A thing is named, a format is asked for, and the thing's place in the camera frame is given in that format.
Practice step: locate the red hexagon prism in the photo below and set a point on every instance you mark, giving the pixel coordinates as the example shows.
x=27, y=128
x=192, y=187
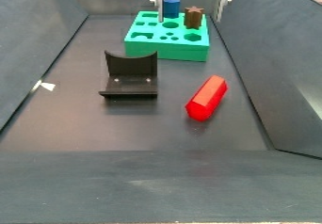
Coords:
x=206, y=99

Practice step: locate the green shape sorter board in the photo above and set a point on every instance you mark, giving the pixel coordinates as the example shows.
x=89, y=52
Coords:
x=169, y=38

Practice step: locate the blue cylinder block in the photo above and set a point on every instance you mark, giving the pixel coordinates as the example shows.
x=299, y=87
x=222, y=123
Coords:
x=172, y=8

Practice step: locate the brown star block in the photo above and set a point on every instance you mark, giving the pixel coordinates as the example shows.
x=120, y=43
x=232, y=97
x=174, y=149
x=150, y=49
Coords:
x=193, y=17

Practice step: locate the black curved holder stand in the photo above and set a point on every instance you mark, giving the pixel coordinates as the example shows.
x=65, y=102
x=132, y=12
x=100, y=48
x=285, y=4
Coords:
x=133, y=75

